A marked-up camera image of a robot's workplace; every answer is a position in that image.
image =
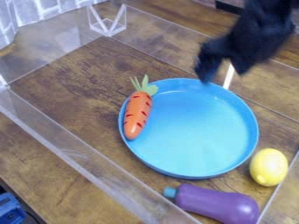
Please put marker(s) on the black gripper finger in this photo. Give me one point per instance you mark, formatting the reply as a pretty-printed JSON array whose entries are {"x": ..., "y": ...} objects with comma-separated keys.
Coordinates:
[{"x": 205, "y": 66}]

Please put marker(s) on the blue object at corner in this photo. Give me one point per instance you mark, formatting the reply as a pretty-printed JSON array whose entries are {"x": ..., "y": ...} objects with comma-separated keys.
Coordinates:
[{"x": 12, "y": 213}]

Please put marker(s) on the clear acrylic enclosure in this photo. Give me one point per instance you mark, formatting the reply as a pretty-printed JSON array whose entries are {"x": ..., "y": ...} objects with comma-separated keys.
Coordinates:
[{"x": 64, "y": 81}]

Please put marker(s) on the blue round tray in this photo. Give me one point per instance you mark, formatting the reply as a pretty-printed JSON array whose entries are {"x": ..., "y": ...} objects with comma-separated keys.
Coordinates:
[{"x": 200, "y": 133}]

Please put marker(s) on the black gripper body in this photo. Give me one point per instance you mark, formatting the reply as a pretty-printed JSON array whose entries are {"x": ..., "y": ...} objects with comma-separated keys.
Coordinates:
[{"x": 260, "y": 31}]

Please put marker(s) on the purple toy eggplant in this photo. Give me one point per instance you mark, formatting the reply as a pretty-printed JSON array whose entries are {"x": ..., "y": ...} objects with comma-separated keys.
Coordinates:
[{"x": 228, "y": 207}]

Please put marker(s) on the yellow toy lemon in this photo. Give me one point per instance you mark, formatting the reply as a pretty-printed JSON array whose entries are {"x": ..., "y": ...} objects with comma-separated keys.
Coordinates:
[{"x": 268, "y": 167}]

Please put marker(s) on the dark baseboard strip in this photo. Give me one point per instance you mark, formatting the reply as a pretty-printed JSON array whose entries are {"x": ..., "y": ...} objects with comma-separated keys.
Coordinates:
[{"x": 231, "y": 6}]

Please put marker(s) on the white patterned curtain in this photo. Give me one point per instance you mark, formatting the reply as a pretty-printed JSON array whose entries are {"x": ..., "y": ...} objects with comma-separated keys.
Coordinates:
[{"x": 22, "y": 12}]

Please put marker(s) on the orange toy carrot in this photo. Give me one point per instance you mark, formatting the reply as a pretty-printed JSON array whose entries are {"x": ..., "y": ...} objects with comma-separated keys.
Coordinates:
[{"x": 137, "y": 108}]

